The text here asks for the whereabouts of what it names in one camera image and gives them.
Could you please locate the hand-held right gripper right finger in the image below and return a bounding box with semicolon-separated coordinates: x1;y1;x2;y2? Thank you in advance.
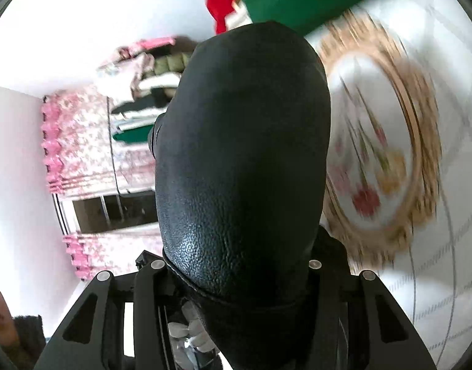
307;227;439;370

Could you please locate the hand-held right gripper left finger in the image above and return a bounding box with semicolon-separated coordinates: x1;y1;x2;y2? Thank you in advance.
33;250;172;370

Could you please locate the black leather jacket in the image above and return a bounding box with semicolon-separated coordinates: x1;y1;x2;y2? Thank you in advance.
147;21;350;370

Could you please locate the metal clothes rack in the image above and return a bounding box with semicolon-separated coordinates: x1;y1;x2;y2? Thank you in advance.
105;39;191;198

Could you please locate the person's dark fleece clothing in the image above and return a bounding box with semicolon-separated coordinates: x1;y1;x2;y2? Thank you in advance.
1;314;48;370

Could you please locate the window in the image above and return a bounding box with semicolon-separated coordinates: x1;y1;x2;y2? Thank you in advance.
59;192;160;236

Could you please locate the white floral quilted mat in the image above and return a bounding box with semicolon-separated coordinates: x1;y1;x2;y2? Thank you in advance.
304;0;472;370

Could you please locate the pink floral curtain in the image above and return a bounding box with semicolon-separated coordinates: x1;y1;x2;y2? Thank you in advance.
41;84;162;280

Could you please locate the dark green garment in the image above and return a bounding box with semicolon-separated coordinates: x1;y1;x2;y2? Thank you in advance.
113;125;156;144

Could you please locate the white puffer jacket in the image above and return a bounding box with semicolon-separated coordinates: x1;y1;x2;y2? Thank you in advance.
139;74;183;90

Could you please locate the pale pink garment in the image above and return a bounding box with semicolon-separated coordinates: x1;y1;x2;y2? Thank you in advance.
96;48;155;99

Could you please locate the olive puffer jacket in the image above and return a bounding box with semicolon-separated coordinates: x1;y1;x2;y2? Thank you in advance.
153;54;191;76

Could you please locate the bright pink garment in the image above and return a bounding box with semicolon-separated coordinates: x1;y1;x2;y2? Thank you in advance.
117;36;177;53

